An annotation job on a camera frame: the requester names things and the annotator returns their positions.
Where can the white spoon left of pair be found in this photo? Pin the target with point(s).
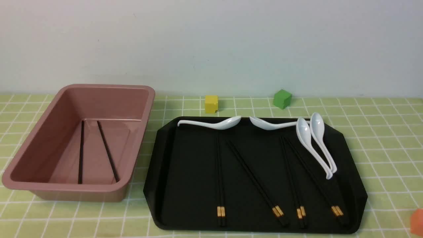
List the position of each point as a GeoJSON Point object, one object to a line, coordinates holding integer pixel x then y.
{"type": "Point", "coordinates": [303, 132]}

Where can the black chopstick in bin right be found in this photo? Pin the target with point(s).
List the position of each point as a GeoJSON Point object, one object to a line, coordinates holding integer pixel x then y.
{"type": "Point", "coordinates": [111, 161]}

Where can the yellow cube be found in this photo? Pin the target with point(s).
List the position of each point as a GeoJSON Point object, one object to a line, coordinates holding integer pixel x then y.
{"type": "Point", "coordinates": [211, 104]}

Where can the orange cube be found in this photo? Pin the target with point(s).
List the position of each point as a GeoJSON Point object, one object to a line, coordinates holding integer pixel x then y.
{"type": "Point", "coordinates": [416, 222]}

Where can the white spoon of pair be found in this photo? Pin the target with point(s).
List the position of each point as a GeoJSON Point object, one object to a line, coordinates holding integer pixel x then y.
{"type": "Point", "coordinates": [303, 132]}
{"type": "Point", "coordinates": [317, 127]}

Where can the black chopstick pair gold band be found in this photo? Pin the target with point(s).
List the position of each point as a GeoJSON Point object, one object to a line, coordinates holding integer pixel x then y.
{"type": "Point", "coordinates": [221, 216]}

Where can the black plastic tray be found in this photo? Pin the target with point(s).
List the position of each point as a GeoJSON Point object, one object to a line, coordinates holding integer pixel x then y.
{"type": "Point", "coordinates": [181, 192]}

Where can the white spoon right of pair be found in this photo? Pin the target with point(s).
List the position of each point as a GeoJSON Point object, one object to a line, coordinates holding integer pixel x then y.
{"type": "Point", "coordinates": [317, 127]}

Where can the white spoon centre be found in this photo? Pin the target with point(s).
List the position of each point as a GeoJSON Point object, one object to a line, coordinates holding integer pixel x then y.
{"type": "Point", "coordinates": [260, 123]}

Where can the black chopstick pair diagonal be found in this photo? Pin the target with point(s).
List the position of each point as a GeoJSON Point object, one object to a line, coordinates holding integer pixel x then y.
{"type": "Point", "coordinates": [267, 196]}

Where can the black chopstick in bin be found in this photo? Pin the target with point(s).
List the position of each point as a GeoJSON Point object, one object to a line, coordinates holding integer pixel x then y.
{"type": "Point", "coordinates": [111, 161]}
{"type": "Point", "coordinates": [81, 154]}

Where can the black chopstick pair rightmost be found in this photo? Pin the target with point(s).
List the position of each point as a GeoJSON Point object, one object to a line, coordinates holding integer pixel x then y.
{"type": "Point", "coordinates": [334, 208]}

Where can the pink rectangular plastic bin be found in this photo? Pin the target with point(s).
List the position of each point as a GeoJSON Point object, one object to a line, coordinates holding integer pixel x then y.
{"type": "Point", "coordinates": [47, 162]}

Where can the green cube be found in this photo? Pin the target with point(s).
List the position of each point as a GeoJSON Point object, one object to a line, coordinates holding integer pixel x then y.
{"type": "Point", "coordinates": [282, 99]}

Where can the black chopstick in bin left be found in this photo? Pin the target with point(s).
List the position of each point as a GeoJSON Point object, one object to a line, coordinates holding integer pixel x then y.
{"type": "Point", "coordinates": [81, 154]}

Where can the white spoon far left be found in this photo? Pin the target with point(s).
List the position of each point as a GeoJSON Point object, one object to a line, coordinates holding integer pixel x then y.
{"type": "Point", "coordinates": [223, 125]}

